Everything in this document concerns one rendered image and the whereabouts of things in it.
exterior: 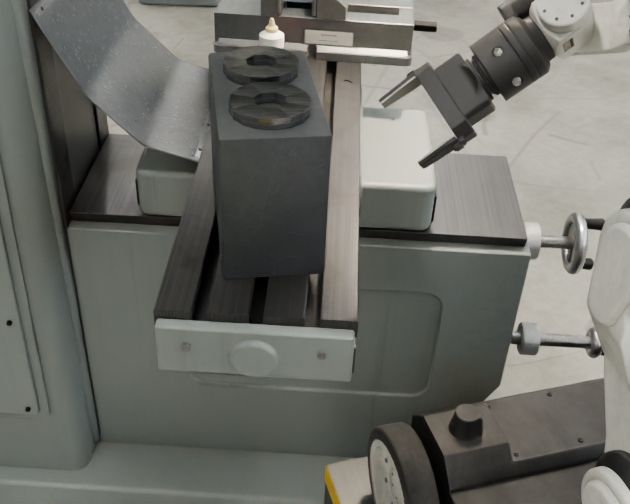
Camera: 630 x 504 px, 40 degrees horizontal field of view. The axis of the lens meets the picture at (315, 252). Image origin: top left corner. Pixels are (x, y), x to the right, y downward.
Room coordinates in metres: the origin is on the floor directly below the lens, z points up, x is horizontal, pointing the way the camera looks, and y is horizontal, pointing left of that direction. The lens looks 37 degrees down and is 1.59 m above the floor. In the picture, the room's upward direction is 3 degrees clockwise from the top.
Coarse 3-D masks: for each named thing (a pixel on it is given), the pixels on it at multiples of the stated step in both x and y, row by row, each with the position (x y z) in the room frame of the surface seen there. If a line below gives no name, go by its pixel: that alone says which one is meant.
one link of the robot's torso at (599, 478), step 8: (592, 472) 0.73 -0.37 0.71; (600, 472) 0.72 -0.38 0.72; (608, 472) 0.71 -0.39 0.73; (584, 480) 0.74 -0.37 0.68; (592, 480) 0.72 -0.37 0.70; (600, 480) 0.71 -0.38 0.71; (608, 480) 0.70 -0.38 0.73; (616, 480) 0.70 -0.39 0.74; (584, 488) 0.72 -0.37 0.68; (592, 488) 0.71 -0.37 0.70; (600, 488) 0.70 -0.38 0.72; (608, 488) 0.70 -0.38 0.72; (616, 488) 0.69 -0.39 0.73; (624, 488) 0.68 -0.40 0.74; (584, 496) 0.72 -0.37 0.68; (592, 496) 0.70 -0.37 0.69; (600, 496) 0.69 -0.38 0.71; (608, 496) 0.69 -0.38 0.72; (616, 496) 0.68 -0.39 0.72; (624, 496) 0.67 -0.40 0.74
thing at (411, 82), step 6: (408, 78) 1.07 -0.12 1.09; (414, 78) 1.07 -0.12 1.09; (402, 84) 1.07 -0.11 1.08; (408, 84) 1.07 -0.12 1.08; (414, 84) 1.08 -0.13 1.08; (420, 84) 1.09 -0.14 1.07; (390, 90) 1.08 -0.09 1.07; (396, 90) 1.07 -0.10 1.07; (402, 90) 1.08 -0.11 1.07; (408, 90) 1.08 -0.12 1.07; (384, 96) 1.07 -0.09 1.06; (390, 96) 1.07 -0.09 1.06; (396, 96) 1.08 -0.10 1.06; (402, 96) 1.09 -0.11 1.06; (384, 102) 1.07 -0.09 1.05; (390, 102) 1.08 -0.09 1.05
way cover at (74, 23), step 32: (64, 0) 1.28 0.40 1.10; (96, 0) 1.38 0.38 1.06; (64, 32) 1.22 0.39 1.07; (96, 32) 1.31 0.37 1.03; (128, 32) 1.42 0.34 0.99; (64, 64) 1.16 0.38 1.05; (96, 64) 1.25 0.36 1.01; (128, 64) 1.33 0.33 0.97; (160, 64) 1.41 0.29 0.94; (192, 64) 1.47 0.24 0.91; (96, 96) 1.18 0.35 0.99; (128, 96) 1.25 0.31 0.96; (160, 96) 1.32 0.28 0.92; (192, 96) 1.36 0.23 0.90; (128, 128) 1.17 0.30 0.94; (160, 128) 1.22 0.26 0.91; (192, 128) 1.25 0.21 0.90; (192, 160) 1.16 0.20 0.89
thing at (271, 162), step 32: (224, 64) 0.93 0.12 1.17; (256, 64) 0.96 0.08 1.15; (288, 64) 0.93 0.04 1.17; (224, 96) 0.87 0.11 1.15; (256, 96) 0.85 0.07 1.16; (288, 96) 0.85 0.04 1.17; (224, 128) 0.80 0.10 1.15; (256, 128) 0.80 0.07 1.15; (288, 128) 0.80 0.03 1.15; (320, 128) 0.81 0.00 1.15; (224, 160) 0.77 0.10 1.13; (256, 160) 0.78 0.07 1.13; (288, 160) 0.79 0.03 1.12; (320, 160) 0.79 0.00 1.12; (224, 192) 0.77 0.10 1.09; (256, 192) 0.78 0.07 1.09; (288, 192) 0.79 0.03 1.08; (320, 192) 0.79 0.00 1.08; (224, 224) 0.77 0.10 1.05; (256, 224) 0.78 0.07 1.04; (288, 224) 0.79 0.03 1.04; (320, 224) 0.79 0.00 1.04; (224, 256) 0.77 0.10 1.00; (256, 256) 0.78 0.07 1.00; (288, 256) 0.79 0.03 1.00; (320, 256) 0.79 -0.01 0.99
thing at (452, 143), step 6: (450, 138) 1.00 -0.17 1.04; (456, 138) 1.01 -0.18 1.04; (444, 144) 1.00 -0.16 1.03; (450, 144) 1.00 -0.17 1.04; (456, 144) 1.00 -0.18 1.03; (462, 144) 1.01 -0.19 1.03; (432, 150) 1.00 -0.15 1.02; (438, 150) 0.99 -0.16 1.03; (444, 150) 1.00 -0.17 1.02; (450, 150) 1.01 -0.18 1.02; (456, 150) 1.00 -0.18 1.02; (426, 156) 1.00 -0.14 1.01; (432, 156) 0.99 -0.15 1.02; (438, 156) 1.00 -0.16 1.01; (420, 162) 0.99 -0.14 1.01; (426, 162) 0.99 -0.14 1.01; (432, 162) 1.00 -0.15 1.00
